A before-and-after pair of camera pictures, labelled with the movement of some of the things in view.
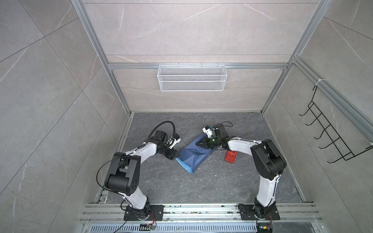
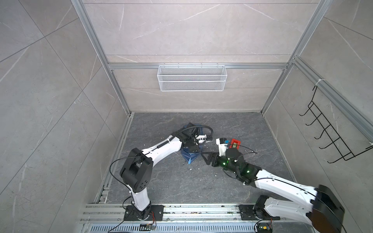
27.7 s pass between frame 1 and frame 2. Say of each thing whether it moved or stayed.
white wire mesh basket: stayed
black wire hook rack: stayed
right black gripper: moved
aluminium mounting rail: stayed
